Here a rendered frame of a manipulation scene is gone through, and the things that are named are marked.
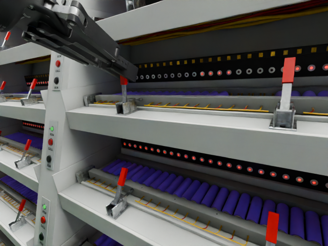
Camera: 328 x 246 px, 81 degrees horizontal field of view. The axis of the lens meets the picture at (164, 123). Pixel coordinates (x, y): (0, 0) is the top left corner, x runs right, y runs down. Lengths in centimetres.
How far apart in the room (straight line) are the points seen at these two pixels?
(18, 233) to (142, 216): 50
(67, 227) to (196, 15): 56
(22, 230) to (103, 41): 68
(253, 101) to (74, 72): 41
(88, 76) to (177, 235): 42
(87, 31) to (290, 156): 29
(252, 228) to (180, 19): 35
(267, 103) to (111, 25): 33
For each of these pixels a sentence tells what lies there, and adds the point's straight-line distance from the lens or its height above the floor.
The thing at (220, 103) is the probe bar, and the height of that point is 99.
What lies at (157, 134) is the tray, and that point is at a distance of 32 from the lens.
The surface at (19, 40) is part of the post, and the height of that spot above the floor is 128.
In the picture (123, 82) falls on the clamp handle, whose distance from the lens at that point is 38.
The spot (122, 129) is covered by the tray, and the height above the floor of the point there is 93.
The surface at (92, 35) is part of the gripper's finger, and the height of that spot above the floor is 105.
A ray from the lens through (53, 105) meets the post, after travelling 57.
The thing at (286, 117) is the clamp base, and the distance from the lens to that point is 29.
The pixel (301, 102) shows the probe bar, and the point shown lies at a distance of 32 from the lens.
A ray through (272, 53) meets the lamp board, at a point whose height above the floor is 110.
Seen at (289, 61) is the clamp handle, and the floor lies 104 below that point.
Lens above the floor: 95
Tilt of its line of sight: level
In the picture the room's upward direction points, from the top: 6 degrees clockwise
